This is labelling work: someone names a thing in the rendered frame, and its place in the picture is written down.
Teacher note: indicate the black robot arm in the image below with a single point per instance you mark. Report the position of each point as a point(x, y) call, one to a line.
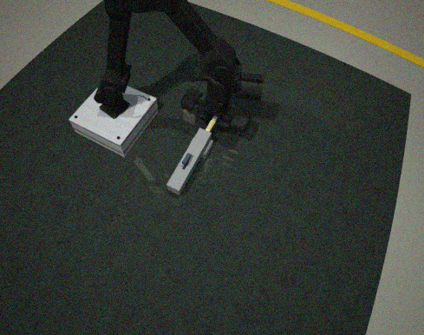
point(222, 70)

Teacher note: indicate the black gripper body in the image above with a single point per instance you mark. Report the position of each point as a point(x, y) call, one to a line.
point(220, 108)

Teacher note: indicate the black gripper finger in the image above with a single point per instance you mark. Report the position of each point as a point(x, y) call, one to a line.
point(222, 124)
point(206, 118)

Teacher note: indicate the grey cylinder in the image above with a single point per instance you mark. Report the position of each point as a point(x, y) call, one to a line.
point(211, 123)

